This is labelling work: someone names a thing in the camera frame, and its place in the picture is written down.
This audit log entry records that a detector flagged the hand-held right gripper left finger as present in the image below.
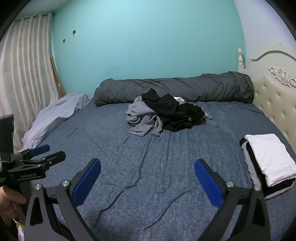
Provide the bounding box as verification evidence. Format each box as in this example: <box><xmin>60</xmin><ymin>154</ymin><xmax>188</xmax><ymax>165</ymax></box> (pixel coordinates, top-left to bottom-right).
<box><xmin>24</xmin><ymin>158</ymin><xmax>102</xmax><ymax>241</ymax></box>

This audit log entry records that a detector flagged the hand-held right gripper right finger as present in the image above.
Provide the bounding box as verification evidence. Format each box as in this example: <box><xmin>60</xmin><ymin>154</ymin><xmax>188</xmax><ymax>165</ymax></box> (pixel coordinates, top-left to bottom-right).
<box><xmin>194</xmin><ymin>158</ymin><xmax>271</xmax><ymax>241</ymax></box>

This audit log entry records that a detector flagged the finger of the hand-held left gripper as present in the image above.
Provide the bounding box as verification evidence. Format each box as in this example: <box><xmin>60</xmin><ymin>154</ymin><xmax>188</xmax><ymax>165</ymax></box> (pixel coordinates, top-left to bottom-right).
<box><xmin>16</xmin><ymin>144</ymin><xmax>51</xmax><ymax>161</ymax></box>
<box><xmin>21</xmin><ymin>151</ymin><xmax>66</xmax><ymax>169</ymax></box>

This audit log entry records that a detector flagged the black sweater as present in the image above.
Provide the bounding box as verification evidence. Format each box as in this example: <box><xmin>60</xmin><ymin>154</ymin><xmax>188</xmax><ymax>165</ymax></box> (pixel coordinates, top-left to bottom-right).
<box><xmin>142</xmin><ymin>88</ymin><xmax>206</xmax><ymax>132</ymax></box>

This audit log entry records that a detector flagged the grey sweater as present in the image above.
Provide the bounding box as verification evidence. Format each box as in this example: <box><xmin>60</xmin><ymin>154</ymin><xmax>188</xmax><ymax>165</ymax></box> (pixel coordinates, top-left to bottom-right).
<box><xmin>126</xmin><ymin>96</ymin><xmax>170</xmax><ymax>137</ymax></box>

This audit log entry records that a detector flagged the person's left hand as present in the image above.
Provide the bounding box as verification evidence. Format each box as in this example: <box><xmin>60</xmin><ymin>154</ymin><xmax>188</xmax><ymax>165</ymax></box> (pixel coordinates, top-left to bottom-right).
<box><xmin>0</xmin><ymin>186</ymin><xmax>26</xmax><ymax>227</ymax></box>

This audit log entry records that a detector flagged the grey folded cloth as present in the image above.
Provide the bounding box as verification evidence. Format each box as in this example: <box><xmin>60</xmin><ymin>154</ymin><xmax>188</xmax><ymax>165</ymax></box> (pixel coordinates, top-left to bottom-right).
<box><xmin>240</xmin><ymin>144</ymin><xmax>294</xmax><ymax>200</ymax></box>

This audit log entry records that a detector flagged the black folded cloth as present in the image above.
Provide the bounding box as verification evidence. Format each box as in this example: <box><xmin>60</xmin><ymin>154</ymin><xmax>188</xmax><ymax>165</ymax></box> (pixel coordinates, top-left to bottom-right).
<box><xmin>240</xmin><ymin>138</ymin><xmax>292</xmax><ymax>195</ymax></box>

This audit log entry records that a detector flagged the wooden pole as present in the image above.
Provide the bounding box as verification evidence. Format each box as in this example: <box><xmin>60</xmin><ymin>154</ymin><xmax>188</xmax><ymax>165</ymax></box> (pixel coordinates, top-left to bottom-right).
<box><xmin>50</xmin><ymin>54</ymin><xmax>66</xmax><ymax>96</ymax></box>

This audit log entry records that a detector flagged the cream curtain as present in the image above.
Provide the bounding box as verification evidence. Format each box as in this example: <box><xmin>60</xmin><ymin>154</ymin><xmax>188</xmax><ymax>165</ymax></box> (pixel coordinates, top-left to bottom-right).
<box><xmin>0</xmin><ymin>13</ymin><xmax>61</xmax><ymax>153</ymax></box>

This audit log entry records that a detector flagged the dark grey rolled duvet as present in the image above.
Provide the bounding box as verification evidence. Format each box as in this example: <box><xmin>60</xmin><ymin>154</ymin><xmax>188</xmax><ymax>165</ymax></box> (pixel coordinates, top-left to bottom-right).
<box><xmin>94</xmin><ymin>71</ymin><xmax>255</xmax><ymax>107</ymax></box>

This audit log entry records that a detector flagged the cream tufted headboard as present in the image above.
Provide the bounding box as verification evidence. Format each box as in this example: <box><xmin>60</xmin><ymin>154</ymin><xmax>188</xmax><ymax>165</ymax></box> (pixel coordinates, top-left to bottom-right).
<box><xmin>245</xmin><ymin>43</ymin><xmax>296</xmax><ymax>151</ymax></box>

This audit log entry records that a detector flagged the cream bedpost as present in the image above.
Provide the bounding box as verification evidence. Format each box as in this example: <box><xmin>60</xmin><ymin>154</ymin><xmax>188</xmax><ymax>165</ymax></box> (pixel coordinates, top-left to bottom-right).
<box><xmin>238</xmin><ymin>48</ymin><xmax>246</xmax><ymax>70</ymax></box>

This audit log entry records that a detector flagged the dark curtain rod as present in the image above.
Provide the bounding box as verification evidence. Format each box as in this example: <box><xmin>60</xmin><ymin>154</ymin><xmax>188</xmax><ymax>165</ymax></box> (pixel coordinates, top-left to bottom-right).
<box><xmin>14</xmin><ymin>13</ymin><xmax>56</xmax><ymax>23</ymax></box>

